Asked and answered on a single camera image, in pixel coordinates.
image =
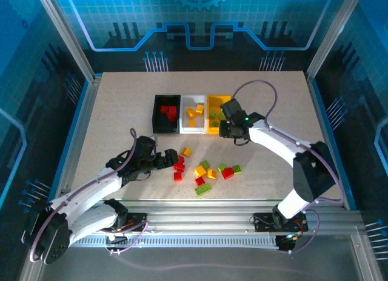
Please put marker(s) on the red lego brick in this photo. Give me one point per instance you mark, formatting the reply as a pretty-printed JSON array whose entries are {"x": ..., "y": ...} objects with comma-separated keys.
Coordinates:
[
  {"x": 178, "y": 176},
  {"x": 164, "y": 109},
  {"x": 172, "y": 111},
  {"x": 200, "y": 181},
  {"x": 181, "y": 160},
  {"x": 179, "y": 167},
  {"x": 171, "y": 119},
  {"x": 227, "y": 173}
]

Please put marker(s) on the long green lego brick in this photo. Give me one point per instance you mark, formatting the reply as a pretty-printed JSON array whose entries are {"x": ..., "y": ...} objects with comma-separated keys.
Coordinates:
[{"x": 203, "y": 190}]

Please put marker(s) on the yellow plastic container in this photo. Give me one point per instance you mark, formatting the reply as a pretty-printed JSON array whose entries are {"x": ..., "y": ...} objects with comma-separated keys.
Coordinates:
[{"x": 218, "y": 102}]

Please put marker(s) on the black plastic container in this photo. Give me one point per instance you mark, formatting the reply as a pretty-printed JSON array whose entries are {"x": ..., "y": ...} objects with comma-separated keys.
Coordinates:
[{"x": 157, "y": 123}]

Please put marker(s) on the white plastic container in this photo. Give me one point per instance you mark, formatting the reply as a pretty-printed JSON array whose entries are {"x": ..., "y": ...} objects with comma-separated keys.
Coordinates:
[{"x": 194, "y": 99}]

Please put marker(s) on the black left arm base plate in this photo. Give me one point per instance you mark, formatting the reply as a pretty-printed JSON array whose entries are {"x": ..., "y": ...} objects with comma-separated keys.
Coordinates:
[{"x": 138, "y": 220}]

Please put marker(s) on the aluminium frame cross rail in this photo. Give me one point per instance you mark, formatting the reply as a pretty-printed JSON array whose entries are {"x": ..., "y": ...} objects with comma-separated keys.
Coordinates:
[{"x": 197, "y": 214}]

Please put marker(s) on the aluminium frame side rail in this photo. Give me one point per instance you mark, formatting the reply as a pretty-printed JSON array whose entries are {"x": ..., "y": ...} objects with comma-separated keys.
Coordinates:
[
  {"x": 323, "y": 126},
  {"x": 86, "y": 111}
]

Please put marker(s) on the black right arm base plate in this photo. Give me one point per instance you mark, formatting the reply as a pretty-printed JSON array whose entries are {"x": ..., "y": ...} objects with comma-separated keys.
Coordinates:
[{"x": 260, "y": 221}]

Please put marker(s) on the aluminium frame post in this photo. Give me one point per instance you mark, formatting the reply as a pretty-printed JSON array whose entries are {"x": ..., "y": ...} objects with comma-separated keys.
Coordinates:
[
  {"x": 73, "y": 44},
  {"x": 332, "y": 35}
]

